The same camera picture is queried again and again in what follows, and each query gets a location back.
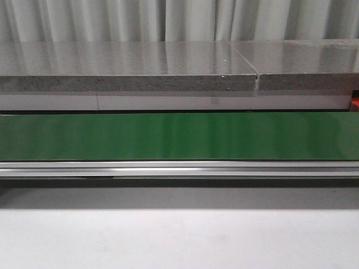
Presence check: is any grey stone slab right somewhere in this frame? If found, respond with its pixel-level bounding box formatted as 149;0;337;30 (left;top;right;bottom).
230;39;358;95

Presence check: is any aluminium conveyor side rail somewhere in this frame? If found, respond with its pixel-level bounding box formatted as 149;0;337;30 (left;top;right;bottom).
1;160;358;178

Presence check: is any red object at edge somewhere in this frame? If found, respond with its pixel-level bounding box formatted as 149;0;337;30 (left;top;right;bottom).
349;97;359;112

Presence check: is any white pleated curtain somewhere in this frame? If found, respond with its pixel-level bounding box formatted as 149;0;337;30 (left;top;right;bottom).
1;1;358;42

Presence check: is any white cabinet front panel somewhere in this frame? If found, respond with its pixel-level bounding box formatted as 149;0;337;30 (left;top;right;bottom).
1;92;351;111

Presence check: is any green conveyor belt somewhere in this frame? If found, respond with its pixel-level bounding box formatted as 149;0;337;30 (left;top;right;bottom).
1;112;358;161

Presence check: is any grey stone countertop slab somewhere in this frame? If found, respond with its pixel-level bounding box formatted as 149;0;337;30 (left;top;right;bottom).
1;41;256;92

